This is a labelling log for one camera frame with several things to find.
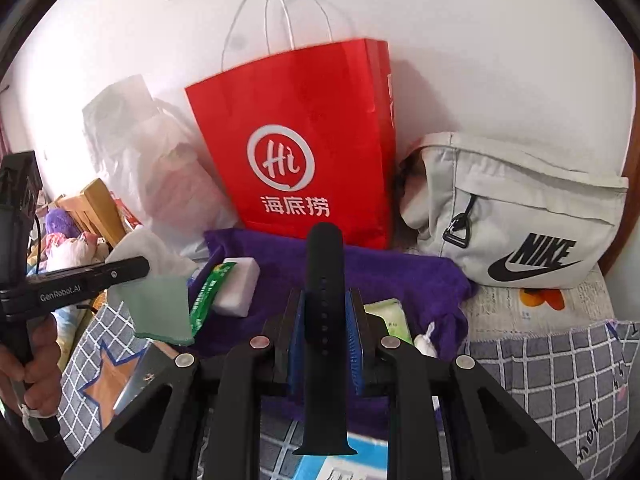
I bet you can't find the blue tissue pack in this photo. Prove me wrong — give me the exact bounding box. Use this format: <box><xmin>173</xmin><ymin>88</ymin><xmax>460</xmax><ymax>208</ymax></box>
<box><xmin>295</xmin><ymin>432</ymin><xmax>391</xmax><ymax>480</ymax></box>

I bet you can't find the white plastic bag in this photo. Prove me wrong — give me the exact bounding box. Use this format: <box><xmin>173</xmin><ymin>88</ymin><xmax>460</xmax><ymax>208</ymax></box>
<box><xmin>81</xmin><ymin>74</ymin><xmax>241</xmax><ymax>261</ymax></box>

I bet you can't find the white tissue pack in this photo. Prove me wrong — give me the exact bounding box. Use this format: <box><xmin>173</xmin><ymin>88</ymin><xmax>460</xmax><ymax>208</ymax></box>
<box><xmin>212</xmin><ymin>257</ymin><xmax>261</xmax><ymax>318</ymax></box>

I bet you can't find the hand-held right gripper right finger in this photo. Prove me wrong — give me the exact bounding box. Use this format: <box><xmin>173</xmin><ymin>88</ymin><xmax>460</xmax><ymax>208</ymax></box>
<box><xmin>344</xmin><ymin>287</ymin><xmax>586</xmax><ymax>480</ymax></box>

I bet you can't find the white plush toy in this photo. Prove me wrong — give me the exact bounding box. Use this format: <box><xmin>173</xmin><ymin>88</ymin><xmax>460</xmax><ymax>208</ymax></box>
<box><xmin>42</xmin><ymin>232</ymin><xmax>108</xmax><ymax>273</ymax></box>

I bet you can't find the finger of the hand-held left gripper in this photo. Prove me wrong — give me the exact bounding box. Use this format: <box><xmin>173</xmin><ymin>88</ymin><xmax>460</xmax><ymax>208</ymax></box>
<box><xmin>75</xmin><ymin>256</ymin><xmax>151</xmax><ymax>292</ymax></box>

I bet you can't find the grey waist bag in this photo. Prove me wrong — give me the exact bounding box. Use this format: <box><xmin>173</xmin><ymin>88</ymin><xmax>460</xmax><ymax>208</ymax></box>
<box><xmin>399</xmin><ymin>131</ymin><xmax>630</xmax><ymax>290</ymax></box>

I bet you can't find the black watch strap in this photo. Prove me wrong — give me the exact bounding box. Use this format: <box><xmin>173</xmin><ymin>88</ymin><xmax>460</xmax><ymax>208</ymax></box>
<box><xmin>292</xmin><ymin>222</ymin><xmax>358</xmax><ymax>457</ymax></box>

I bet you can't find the grey checkered blanket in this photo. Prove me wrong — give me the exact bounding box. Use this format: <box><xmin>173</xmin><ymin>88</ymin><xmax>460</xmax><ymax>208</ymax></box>
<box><xmin>57</xmin><ymin>300</ymin><xmax>640</xmax><ymax>480</ymax></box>

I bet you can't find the person's left hand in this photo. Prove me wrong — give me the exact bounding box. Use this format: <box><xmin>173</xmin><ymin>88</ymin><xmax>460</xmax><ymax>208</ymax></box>
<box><xmin>0</xmin><ymin>316</ymin><xmax>62</xmax><ymax>417</ymax></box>

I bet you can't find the green snack packet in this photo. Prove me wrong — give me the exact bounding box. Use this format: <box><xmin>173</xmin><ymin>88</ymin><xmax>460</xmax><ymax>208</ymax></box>
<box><xmin>189</xmin><ymin>262</ymin><xmax>236</xmax><ymax>336</ymax></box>

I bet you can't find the purple cloth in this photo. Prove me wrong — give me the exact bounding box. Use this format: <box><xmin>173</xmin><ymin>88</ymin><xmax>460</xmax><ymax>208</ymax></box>
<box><xmin>204</xmin><ymin>227</ymin><xmax>478</xmax><ymax>426</ymax></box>

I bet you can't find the wooden headboard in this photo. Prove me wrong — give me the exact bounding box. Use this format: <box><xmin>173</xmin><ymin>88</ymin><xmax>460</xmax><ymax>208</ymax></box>
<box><xmin>52</xmin><ymin>177</ymin><xmax>126</xmax><ymax>248</ymax></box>

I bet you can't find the green tissue pack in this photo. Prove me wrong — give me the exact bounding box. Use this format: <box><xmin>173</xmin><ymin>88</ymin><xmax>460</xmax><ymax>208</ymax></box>
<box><xmin>364</xmin><ymin>298</ymin><xmax>413</xmax><ymax>345</ymax></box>

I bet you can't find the purple plush toy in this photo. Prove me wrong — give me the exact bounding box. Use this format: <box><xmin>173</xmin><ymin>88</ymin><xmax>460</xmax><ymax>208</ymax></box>
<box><xmin>45</xmin><ymin>208</ymin><xmax>78</xmax><ymax>238</ymax></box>

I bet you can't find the red paper bag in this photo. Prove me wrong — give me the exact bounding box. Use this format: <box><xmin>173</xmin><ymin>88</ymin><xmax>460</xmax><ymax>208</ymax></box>
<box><xmin>185</xmin><ymin>0</ymin><xmax>396</xmax><ymax>251</ymax></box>

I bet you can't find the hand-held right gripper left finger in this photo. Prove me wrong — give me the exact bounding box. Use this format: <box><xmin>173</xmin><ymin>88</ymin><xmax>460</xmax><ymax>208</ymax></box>
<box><xmin>60</xmin><ymin>287</ymin><xmax>308</xmax><ymax>480</ymax></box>

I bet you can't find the light green cloth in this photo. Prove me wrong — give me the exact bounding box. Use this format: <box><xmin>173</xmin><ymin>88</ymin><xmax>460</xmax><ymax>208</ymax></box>
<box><xmin>106</xmin><ymin>227</ymin><xmax>201</xmax><ymax>347</ymax></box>

